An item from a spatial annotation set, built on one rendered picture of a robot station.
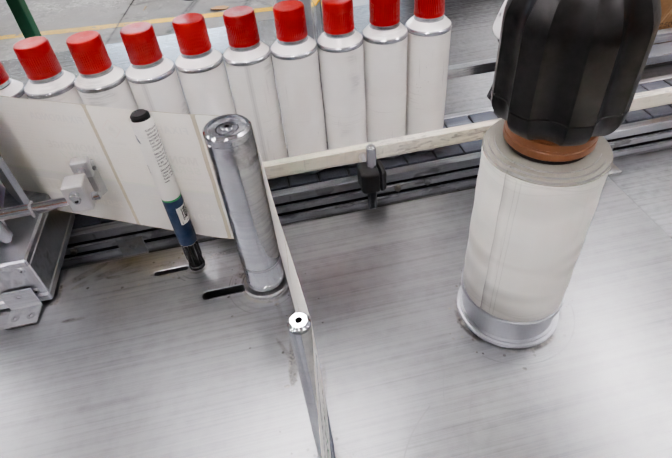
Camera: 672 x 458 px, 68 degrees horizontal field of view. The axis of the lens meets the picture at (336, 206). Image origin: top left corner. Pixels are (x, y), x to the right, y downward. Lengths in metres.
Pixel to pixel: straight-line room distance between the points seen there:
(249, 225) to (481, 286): 0.20
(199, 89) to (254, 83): 0.06
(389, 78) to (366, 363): 0.32
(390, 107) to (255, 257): 0.26
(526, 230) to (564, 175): 0.05
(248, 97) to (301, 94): 0.06
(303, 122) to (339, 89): 0.06
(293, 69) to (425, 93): 0.16
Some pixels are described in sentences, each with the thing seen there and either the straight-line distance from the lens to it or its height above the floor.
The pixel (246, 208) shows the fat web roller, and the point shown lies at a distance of 0.42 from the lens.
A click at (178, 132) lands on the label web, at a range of 0.45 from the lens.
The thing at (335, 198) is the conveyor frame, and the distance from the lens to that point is 0.64.
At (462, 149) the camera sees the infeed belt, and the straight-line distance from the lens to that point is 0.68.
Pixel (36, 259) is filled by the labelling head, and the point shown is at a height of 0.93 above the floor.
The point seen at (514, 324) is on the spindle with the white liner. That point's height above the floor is 0.91.
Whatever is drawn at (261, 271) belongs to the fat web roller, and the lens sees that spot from 0.48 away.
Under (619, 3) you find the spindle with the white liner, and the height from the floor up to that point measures 1.17.
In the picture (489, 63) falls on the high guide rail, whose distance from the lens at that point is 0.71.
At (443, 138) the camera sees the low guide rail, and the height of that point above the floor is 0.91.
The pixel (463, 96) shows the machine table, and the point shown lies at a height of 0.83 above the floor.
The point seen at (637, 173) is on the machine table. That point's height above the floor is 0.83.
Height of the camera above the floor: 1.27
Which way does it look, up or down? 42 degrees down
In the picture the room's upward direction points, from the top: 6 degrees counter-clockwise
